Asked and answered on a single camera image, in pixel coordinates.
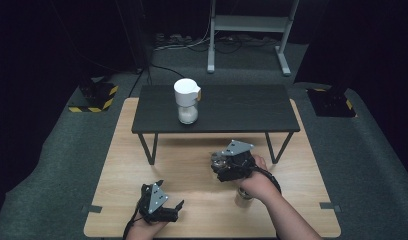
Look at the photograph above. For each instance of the grey tape strip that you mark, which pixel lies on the grey tape strip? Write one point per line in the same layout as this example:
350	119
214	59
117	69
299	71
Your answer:
330	206
92	209

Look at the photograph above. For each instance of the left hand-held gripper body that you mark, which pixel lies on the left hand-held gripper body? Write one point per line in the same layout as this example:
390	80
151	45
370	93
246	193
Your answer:
157	203

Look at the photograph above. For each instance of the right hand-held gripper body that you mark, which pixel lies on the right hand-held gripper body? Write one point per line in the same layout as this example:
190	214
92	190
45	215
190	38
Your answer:
237	160

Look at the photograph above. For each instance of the black base with yellow stripes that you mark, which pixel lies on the black base with yellow stripes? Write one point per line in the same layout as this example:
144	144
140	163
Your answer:
332	101
95	96

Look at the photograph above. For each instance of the person's right hand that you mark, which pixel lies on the person's right hand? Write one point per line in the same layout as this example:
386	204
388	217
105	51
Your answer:
258	185

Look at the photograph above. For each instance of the white-lidded seasoning jar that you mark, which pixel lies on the white-lidded seasoning jar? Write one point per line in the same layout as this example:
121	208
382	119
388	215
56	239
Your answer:
187	100

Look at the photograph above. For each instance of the black shelf with metal legs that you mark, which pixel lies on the black shelf with metal legs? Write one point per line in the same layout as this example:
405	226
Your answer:
245	108

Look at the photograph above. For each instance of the power strip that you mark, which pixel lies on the power strip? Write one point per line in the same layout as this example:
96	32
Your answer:
173	39

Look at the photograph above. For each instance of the grey metal stand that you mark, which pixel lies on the grey metal stand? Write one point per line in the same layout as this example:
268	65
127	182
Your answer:
250	24

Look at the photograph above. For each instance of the person's left hand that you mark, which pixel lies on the person's left hand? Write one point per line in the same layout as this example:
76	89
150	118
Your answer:
148	230

